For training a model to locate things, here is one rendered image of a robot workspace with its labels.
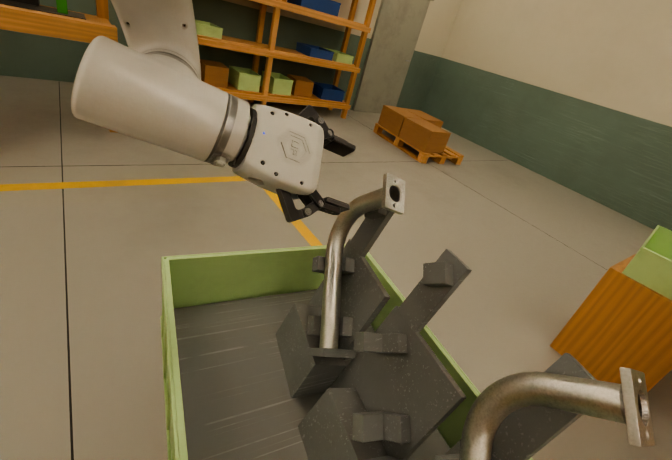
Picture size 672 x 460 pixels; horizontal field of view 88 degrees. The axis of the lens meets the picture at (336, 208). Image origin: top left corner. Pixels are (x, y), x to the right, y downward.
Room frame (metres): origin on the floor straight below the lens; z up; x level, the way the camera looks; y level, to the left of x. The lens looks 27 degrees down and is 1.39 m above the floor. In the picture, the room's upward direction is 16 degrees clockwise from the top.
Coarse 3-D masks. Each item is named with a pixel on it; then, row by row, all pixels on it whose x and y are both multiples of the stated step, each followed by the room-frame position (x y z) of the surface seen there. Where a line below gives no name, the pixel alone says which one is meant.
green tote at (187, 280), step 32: (192, 256) 0.49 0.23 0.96; (224, 256) 0.52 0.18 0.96; (256, 256) 0.55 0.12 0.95; (288, 256) 0.59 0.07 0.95; (192, 288) 0.49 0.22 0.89; (224, 288) 0.52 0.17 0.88; (256, 288) 0.56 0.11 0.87; (288, 288) 0.60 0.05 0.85; (160, 320) 0.46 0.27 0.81; (448, 416) 0.38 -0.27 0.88
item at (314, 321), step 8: (320, 256) 0.50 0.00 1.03; (312, 264) 0.50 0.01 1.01; (320, 264) 0.49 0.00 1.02; (344, 264) 0.50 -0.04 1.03; (352, 264) 0.50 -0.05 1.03; (320, 272) 0.50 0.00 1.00; (344, 272) 0.50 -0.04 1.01; (352, 272) 0.49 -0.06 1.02; (312, 320) 0.42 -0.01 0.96; (320, 320) 0.43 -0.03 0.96; (344, 320) 0.43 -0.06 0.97; (352, 320) 0.43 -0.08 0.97; (312, 328) 0.41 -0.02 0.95; (344, 328) 0.42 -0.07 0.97; (344, 336) 0.42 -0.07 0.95
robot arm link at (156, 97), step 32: (96, 64) 0.31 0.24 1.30; (128, 64) 0.33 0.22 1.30; (160, 64) 0.36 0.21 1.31; (96, 96) 0.30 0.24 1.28; (128, 96) 0.31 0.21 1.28; (160, 96) 0.33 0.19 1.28; (192, 96) 0.35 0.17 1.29; (224, 96) 0.38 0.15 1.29; (128, 128) 0.32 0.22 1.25; (160, 128) 0.32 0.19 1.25; (192, 128) 0.34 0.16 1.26
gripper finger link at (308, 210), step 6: (324, 198) 0.42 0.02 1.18; (330, 198) 0.42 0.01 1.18; (312, 204) 0.40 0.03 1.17; (330, 204) 0.42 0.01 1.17; (336, 204) 0.42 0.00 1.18; (342, 204) 0.43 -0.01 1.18; (348, 204) 0.43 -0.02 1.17; (306, 210) 0.39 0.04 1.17; (312, 210) 0.40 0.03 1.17; (324, 210) 0.42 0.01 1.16; (330, 210) 0.42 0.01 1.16; (336, 210) 0.42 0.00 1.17; (342, 210) 0.44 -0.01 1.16; (306, 216) 0.39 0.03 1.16
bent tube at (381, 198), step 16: (384, 176) 0.50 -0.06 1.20; (384, 192) 0.48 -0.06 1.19; (400, 192) 0.50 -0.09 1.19; (352, 208) 0.52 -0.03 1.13; (368, 208) 0.50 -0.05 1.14; (384, 208) 0.46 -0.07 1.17; (400, 208) 0.48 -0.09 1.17; (336, 224) 0.53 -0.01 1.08; (352, 224) 0.53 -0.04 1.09; (336, 240) 0.51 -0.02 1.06; (336, 256) 0.49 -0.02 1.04; (336, 272) 0.47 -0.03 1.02; (336, 288) 0.45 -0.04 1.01; (336, 304) 0.44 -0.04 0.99; (336, 320) 0.42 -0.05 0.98; (320, 336) 0.40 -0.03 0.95; (336, 336) 0.40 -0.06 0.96
